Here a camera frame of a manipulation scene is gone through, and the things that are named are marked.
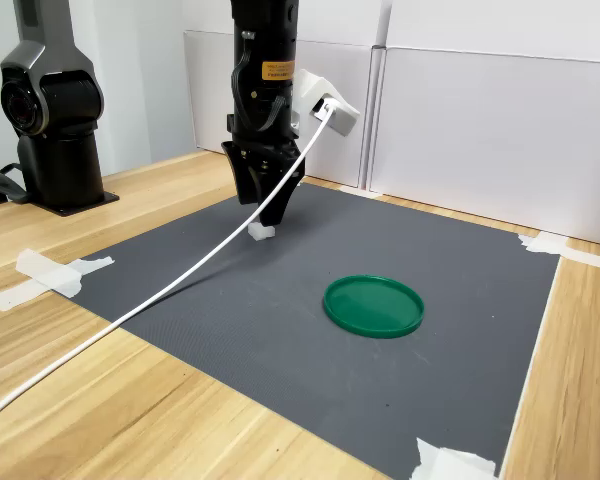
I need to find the small white plastic terminal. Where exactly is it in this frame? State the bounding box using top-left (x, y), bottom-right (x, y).
top-left (248, 222), bottom-right (276, 243)

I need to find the round green lid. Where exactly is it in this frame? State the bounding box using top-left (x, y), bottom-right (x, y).
top-left (322, 274), bottom-right (426, 340)

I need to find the white tape piece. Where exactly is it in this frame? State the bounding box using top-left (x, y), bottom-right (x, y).
top-left (518, 230), bottom-right (600, 274)
top-left (0, 248), bottom-right (116, 313)
top-left (337, 184), bottom-right (382, 200)
top-left (410, 437), bottom-right (499, 480)

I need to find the dark grey mat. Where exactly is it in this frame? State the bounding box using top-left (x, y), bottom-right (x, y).
top-left (72, 180), bottom-right (562, 480)

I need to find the white camera cable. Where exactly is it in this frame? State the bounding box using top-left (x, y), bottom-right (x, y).
top-left (0, 98), bottom-right (341, 429)

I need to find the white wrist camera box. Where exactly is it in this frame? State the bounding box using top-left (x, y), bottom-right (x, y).
top-left (293, 68), bottom-right (361, 137)

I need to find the black sleeved cable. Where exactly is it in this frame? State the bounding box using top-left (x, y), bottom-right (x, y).
top-left (0, 162), bottom-right (31, 207)

